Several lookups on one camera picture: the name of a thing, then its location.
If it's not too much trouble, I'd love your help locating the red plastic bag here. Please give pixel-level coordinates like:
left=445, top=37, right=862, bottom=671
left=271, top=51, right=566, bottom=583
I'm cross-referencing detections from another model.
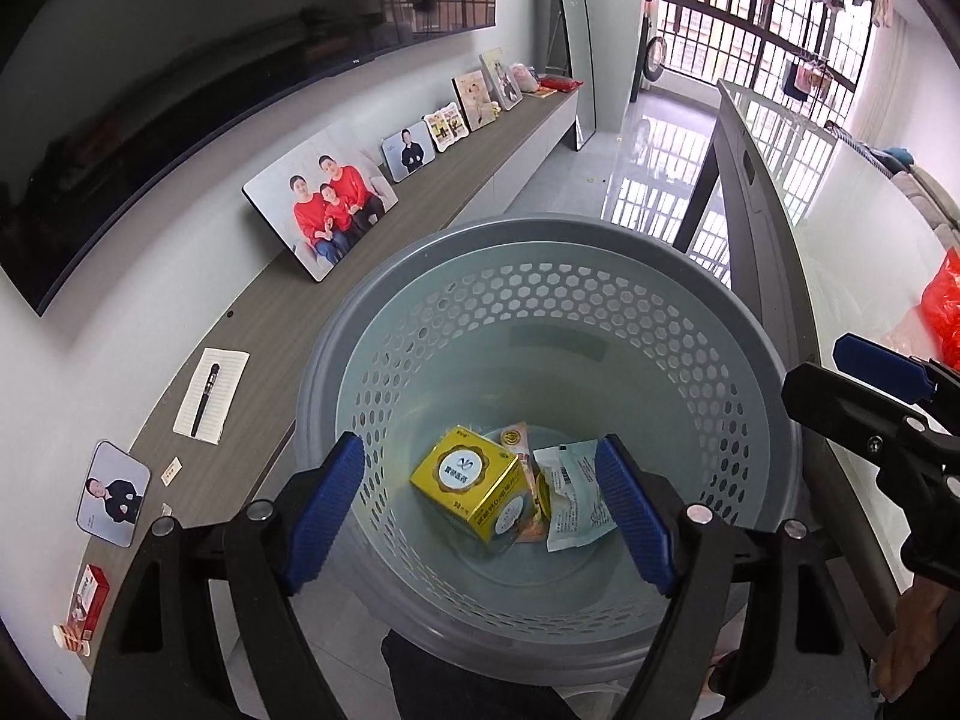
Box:
left=919, top=247, right=960, bottom=371

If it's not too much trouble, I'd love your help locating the light blue wipes packet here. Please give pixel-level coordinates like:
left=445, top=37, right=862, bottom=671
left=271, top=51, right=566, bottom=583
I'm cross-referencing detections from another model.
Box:
left=534, top=439, right=617, bottom=553

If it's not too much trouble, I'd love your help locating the yellow cardboard box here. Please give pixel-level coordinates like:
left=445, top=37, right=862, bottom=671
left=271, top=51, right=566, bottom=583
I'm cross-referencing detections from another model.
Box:
left=410, top=426, right=534, bottom=551

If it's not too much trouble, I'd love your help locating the pink snack packet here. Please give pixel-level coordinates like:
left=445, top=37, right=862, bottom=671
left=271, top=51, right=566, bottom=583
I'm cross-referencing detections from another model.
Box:
left=496, top=421, right=550, bottom=543

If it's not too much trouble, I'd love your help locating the grey perforated trash basket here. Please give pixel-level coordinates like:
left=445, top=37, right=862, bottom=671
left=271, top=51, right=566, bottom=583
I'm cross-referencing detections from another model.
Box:
left=296, top=216, right=800, bottom=686

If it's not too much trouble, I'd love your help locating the right hand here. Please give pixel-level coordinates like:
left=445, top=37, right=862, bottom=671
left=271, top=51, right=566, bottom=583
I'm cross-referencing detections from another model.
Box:
left=875, top=575, right=953, bottom=702

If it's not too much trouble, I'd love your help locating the red white small box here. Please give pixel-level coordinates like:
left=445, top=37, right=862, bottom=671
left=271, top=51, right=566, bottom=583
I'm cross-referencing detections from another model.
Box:
left=52, top=564, right=109, bottom=656

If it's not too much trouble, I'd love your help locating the grey sofa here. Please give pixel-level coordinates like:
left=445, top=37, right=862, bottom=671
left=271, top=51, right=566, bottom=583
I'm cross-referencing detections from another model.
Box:
left=872, top=148, right=958, bottom=249

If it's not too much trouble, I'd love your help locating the wooden tv console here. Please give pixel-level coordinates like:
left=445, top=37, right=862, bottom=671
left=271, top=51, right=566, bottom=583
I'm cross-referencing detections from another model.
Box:
left=73, top=85, right=583, bottom=662

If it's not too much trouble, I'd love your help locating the black pen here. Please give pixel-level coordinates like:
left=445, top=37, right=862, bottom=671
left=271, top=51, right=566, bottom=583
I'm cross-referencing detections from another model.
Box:
left=189, top=362, right=220, bottom=439

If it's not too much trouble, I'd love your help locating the white notepad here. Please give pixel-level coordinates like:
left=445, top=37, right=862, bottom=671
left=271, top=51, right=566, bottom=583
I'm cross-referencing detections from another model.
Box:
left=172, top=348, right=249, bottom=445

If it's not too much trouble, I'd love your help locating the red packet on console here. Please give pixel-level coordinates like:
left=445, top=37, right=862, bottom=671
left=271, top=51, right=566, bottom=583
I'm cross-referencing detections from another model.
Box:
left=539, top=75, right=584, bottom=93

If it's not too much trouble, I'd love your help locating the pink plush toy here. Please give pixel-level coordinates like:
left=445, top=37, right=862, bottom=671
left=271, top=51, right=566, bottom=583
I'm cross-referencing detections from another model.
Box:
left=511, top=64, right=539, bottom=94

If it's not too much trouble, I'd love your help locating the large family photo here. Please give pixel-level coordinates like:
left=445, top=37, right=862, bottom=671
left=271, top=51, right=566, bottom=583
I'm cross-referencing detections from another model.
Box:
left=241, top=122, right=398, bottom=281

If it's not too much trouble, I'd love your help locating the standing mirror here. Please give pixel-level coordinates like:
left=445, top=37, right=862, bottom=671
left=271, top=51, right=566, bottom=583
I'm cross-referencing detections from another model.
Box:
left=553, top=0, right=597, bottom=151

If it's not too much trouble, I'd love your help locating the small portrait photo frame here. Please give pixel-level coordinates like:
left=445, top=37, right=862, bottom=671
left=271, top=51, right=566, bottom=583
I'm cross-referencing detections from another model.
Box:
left=76, top=440, right=151, bottom=550

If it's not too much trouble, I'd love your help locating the collage photo frame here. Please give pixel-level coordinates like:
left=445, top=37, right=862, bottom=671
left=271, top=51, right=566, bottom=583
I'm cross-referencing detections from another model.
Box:
left=423, top=103, right=470, bottom=153

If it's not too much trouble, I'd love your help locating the baby photo frame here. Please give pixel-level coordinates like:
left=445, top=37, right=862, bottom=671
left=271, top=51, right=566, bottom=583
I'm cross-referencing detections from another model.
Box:
left=452, top=70, right=498, bottom=132

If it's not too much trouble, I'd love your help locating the child photo frame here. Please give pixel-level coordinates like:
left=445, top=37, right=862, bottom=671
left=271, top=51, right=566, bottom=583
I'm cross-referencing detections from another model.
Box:
left=480, top=47, right=523, bottom=110

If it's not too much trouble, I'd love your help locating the man portrait photo frame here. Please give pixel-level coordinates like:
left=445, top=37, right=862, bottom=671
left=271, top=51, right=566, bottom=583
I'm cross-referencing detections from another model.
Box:
left=381, top=121, right=436, bottom=182

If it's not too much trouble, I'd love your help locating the black wall television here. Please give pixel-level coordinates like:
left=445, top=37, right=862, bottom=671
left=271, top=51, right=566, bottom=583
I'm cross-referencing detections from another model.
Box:
left=2, top=0, right=496, bottom=312

